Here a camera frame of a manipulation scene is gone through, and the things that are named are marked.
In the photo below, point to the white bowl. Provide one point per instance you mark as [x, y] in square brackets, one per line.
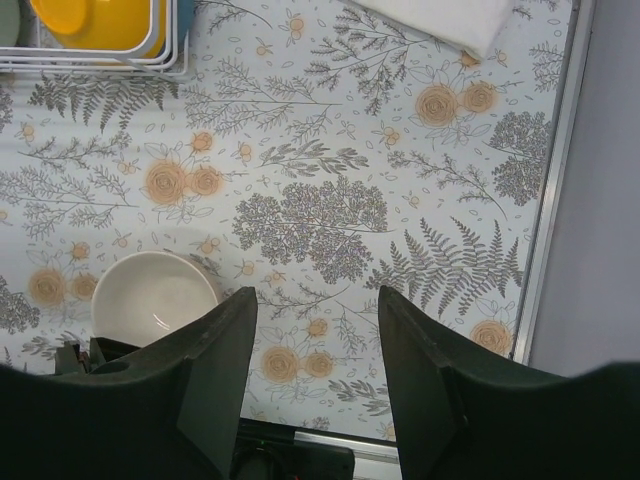
[148, 295]

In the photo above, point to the floral patterned table mat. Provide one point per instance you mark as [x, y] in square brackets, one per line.
[310, 149]

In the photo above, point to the white folded cloth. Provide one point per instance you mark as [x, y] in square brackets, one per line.
[470, 25]

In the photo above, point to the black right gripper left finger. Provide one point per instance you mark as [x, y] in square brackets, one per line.
[169, 410]

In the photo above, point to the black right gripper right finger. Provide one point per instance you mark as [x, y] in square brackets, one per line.
[461, 411]

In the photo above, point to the light green flower bowl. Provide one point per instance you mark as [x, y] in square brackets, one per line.
[10, 22]

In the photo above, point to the aluminium frame rail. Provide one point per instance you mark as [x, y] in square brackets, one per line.
[565, 111]

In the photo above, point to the yellow bowl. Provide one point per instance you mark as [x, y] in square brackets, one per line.
[117, 25]

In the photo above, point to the white wire dish rack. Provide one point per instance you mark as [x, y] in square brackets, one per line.
[37, 51]

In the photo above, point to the solid blue bowl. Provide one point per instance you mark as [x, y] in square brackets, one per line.
[185, 15]

